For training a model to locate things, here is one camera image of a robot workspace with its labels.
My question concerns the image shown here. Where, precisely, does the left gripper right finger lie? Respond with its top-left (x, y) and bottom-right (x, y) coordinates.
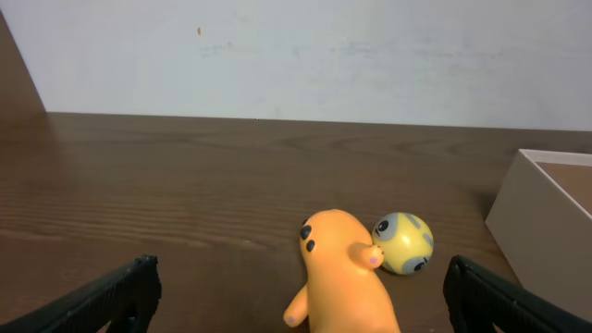
top-left (443, 255), bottom-right (591, 333)

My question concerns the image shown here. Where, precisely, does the orange dinosaur toy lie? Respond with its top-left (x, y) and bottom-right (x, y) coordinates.
top-left (283, 209), bottom-right (401, 332)

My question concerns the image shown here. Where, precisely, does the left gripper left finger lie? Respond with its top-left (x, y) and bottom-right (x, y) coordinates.
top-left (1, 254), bottom-right (162, 333)

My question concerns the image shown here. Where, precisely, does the yellow grey ball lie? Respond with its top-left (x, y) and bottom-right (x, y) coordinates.
top-left (371, 212), bottom-right (435, 275)

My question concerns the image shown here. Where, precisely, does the white cardboard box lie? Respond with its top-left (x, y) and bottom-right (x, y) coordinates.
top-left (486, 149), bottom-right (591, 321)

